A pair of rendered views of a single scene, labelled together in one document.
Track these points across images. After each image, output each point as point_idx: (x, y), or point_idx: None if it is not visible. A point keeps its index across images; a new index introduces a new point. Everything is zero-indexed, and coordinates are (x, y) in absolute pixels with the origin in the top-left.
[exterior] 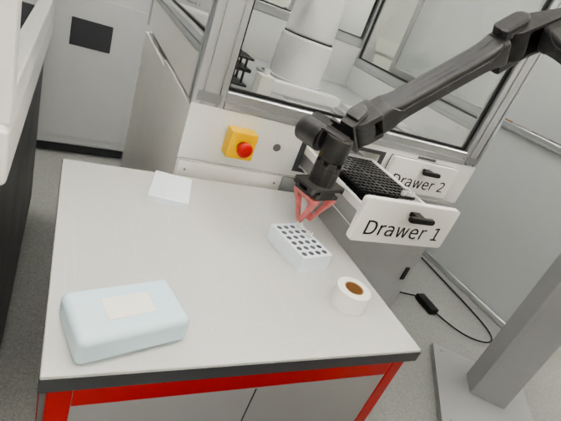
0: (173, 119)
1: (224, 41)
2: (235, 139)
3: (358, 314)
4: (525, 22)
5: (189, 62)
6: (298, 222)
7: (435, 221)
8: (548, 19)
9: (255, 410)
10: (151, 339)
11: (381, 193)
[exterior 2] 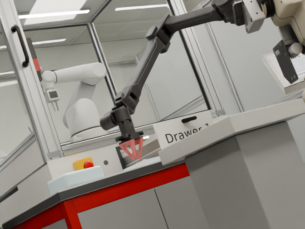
0: (43, 191)
1: (44, 124)
2: (81, 164)
3: None
4: (155, 27)
5: (33, 154)
6: (136, 162)
7: (200, 120)
8: (162, 21)
9: (165, 205)
10: (90, 174)
11: None
